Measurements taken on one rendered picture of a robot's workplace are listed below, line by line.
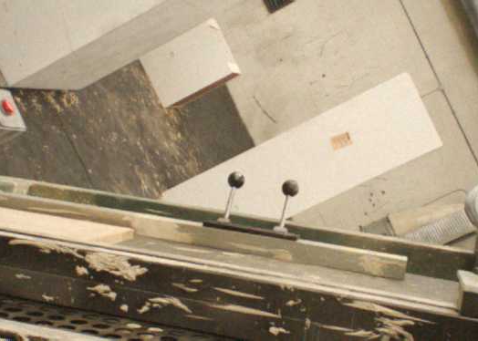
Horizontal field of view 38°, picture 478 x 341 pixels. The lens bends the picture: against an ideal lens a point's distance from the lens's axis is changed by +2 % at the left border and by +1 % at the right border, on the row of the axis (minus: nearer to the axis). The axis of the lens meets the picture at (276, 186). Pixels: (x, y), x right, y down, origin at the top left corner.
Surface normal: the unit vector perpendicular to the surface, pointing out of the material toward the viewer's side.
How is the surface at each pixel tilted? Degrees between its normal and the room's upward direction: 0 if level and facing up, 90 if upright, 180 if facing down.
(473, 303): 90
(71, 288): 90
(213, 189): 90
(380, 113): 90
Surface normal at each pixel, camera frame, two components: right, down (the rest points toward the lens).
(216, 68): -0.14, 0.12
